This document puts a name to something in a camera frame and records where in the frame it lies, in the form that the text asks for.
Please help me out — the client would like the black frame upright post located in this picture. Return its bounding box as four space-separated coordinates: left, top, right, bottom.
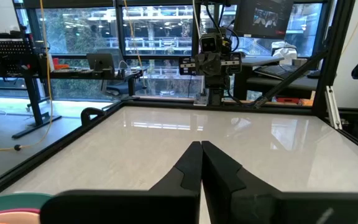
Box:
311 0 356 116

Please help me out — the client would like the white hanging cable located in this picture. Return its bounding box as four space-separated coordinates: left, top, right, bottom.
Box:
191 0 202 39

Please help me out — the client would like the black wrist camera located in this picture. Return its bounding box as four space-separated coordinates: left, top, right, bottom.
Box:
199 32 225 54

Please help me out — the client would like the dark work desk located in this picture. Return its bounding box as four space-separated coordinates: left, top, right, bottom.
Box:
48 68 149 97

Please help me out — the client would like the red box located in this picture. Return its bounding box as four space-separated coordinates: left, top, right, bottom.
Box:
276 96 300 105

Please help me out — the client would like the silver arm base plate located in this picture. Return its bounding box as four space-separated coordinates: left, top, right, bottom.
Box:
193 93 209 107

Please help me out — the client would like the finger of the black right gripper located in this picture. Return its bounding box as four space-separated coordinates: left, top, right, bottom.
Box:
196 53 211 77
209 53 223 77

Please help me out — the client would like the black computer monitor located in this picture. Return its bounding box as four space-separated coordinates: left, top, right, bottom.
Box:
233 0 295 40

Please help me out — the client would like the silver aluminium bar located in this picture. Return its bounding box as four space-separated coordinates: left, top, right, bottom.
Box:
323 85 343 130

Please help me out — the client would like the black pegboard stand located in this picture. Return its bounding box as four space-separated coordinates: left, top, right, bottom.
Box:
0 26 63 139

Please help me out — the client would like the black diagonal frame brace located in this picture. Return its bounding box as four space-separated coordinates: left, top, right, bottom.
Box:
252 49 329 108

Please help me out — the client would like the large glass window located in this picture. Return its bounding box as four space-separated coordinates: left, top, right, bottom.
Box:
12 0 326 101

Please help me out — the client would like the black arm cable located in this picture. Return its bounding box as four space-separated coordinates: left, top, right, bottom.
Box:
204 0 240 54

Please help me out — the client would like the white bag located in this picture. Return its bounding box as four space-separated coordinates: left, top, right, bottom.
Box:
271 41 298 60

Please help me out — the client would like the yellow hanging cable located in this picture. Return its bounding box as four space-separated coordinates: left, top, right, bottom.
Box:
0 0 54 154
341 0 358 54
122 0 146 88

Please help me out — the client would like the black table edge frame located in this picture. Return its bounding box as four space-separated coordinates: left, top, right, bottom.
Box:
0 95 358 200

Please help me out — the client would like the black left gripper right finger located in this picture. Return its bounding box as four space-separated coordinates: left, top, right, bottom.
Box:
201 140 358 224

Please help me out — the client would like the black cable loop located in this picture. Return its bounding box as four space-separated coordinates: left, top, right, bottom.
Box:
80 106 106 127

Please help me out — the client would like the black keyboard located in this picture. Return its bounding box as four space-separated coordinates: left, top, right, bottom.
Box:
254 63 305 80

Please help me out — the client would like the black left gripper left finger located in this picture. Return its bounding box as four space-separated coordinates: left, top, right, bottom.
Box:
39 141 203 224

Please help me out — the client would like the orange box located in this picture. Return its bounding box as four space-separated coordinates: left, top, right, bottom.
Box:
52 57 70 71

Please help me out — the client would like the black office desk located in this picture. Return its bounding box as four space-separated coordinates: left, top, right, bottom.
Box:
234 55 320 101

